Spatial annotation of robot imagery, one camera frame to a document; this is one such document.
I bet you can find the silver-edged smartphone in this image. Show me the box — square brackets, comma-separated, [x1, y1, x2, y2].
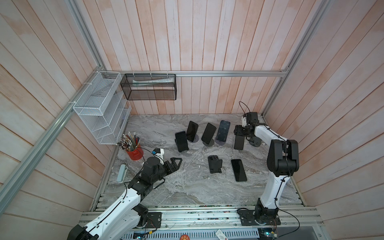
[234, 135, 245, 150]

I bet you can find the grey round empty phone stand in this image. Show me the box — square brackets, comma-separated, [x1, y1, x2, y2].
[248, 136, 262, 147]

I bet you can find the grey round stand middle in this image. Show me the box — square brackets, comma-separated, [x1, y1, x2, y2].
[203, 139, 215, 147]

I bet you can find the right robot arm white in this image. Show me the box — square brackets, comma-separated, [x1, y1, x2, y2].
[234, 112, 300, 225]

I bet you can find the teal smartphone on round stand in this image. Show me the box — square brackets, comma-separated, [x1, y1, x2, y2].
[201, 123, 217, 143]

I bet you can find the red pencil cup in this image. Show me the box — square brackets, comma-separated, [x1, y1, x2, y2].
[126, 146, 144, 161]

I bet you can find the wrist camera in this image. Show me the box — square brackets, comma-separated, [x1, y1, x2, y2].
[152, 148, 165, 165]
[242, 117, 247, 127]

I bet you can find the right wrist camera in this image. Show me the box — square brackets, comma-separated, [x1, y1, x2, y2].
[242, 117, 247, 127]

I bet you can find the green smartphone on round stand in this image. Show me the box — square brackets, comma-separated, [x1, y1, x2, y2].
[187, 121, 199, 142]

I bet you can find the black wire mesh basket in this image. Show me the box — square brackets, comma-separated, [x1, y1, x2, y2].
[120, 73, 178, 101]

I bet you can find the blue-edged smartphone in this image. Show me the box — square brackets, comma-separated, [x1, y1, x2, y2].
[175, 131, 189, 153]

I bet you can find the white wire mesh shelf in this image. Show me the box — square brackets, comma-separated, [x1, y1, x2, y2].
[73, 71, 131, 145]

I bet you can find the black folding phone stand front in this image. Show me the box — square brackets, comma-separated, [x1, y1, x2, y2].
[208, 155, 223, 174]

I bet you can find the purple smartphone on round stand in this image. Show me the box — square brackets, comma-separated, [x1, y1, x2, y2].
[216, 120, 231, 142]

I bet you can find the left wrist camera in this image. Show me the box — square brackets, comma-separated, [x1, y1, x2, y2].
[152, 148, 165, 165]

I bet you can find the green-edged smartphone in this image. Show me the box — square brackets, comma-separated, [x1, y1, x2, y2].
[231, 159, 248, 182]

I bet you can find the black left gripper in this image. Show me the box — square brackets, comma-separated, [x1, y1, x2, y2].
[151, 157, 183, 183]

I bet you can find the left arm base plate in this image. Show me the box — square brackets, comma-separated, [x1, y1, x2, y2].
[140, 212, 162, 229]

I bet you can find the bundle of coloured pencils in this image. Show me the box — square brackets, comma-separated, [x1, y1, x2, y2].
[116, 132, 140, 152]

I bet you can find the purple round stand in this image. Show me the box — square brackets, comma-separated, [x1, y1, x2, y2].
[215, 139, 226, 146]

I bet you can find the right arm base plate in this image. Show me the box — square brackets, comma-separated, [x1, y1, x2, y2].
[237, 208, 281, 226]

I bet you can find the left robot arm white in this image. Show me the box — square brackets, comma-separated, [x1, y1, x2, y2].
[67, 156, 183, 240]

